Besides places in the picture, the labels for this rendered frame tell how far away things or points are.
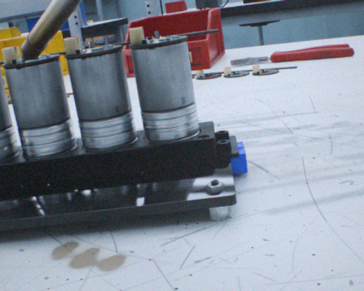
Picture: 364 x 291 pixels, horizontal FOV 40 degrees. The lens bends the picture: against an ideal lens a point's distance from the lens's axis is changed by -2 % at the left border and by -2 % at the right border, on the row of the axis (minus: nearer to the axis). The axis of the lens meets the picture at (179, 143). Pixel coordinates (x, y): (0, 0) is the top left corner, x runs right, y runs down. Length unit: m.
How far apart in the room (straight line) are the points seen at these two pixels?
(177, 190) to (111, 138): 0.04
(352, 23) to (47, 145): 4.49
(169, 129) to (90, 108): 0.03
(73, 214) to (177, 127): 0.06
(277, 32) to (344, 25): 0.58
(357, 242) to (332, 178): 0.05
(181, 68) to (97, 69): 0.03
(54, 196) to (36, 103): 0.04
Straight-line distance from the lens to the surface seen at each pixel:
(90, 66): 0.21
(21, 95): 0.22
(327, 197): 0.20
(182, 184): 0.19
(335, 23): 4.66
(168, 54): 0.21
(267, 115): 0.32
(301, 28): 4.66
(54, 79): 0.22
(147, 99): 0.21
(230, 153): 0.21
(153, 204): 0.18
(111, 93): 0.21
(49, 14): 0.19
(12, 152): 0.24
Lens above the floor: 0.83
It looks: 16 degrees down
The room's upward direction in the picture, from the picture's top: 8 degrees counter-clockwise
